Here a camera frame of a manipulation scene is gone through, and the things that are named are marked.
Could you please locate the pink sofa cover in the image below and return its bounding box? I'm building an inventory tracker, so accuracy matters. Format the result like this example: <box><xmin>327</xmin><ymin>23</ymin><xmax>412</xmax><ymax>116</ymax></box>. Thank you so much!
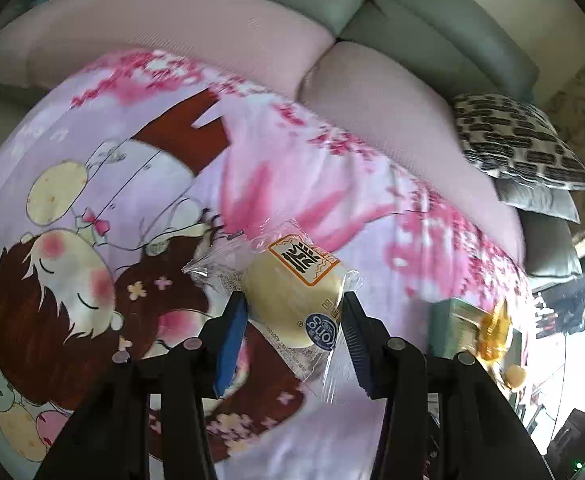
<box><xmin>0</xmin><ymin>0</ymin><xmax>526</xmax><ymax>266</ymax></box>

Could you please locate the teal shallow cardboard tray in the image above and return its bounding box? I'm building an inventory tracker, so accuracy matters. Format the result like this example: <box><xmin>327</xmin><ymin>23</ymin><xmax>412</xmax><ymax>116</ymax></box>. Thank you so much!
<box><xmin>430</xmin><ymin>297</ymin><xmax>528</xmax><ymax>396</ymax></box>

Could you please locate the printed cartoon blanket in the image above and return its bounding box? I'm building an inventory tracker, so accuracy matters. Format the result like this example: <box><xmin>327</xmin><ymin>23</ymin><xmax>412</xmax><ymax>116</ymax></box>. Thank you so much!
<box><xmin>0</xmin><ymin>49</ymin><xmax>533</xmax><ymax>480</ymax></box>

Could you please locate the clear white bun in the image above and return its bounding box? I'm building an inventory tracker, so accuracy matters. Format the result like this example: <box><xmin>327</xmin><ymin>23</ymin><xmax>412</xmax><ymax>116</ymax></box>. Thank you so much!
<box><xmin>181</xmin><ymin>218</ymin><xmax>362</xmax><ymax>403</ymax></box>

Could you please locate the grey pillow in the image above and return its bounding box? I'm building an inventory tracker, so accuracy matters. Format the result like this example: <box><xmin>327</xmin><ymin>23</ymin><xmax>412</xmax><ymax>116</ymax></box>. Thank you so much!
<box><xmin>495</xmin><ymin>177</ymin><xmax>582</xmax><ymax>225</ymax></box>

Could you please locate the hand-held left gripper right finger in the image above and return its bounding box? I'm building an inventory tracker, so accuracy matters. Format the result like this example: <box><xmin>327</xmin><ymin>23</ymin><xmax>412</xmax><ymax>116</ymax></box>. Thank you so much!
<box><xmin>341</xmin><ymin>291</ymin><xmax>543</xmax><ymax>480</ymax></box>

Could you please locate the black white patterned pillow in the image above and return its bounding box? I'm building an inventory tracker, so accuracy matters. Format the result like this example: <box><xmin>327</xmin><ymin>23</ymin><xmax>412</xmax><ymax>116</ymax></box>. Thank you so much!
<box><xmin>453</xmin><ymin>92</ymin><xmax>585</xmax><ymax>192</ymax></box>

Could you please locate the orange jelly cup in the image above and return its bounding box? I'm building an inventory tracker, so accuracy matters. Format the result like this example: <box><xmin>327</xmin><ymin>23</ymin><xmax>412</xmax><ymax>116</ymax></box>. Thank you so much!
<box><xmin>503</xmin><ymin>364</ymin><xmax>528</xmax><ymax>391</ymax></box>

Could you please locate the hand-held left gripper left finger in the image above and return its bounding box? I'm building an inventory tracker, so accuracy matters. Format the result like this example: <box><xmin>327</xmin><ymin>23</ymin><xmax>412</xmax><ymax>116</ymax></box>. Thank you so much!
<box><xmin>32</xmin><ymin>291</ymin><xmax>250</xmax><ymax>480</ymax></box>

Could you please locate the grey-green sofa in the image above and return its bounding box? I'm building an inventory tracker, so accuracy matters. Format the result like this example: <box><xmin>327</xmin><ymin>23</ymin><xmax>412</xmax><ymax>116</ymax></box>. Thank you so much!
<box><xmin>0</xmin><ymin>0</ymin><xmax>585</xmax><ymax>281</ymax></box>

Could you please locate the yellow snack packet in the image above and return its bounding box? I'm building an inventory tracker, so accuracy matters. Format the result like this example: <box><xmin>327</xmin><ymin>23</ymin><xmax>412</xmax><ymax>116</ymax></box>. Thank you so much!
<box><xmin>475</xmin><ymin>300</ymin><xmax>516</xmax><ymax>363</ymax></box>

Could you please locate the black folding rack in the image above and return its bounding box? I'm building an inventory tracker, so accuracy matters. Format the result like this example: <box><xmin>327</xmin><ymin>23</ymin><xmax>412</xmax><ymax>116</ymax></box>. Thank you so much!
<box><xmin>533</xmin><ymin>280</ymin><xmax>585</xmax><ymax>341</ymax></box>

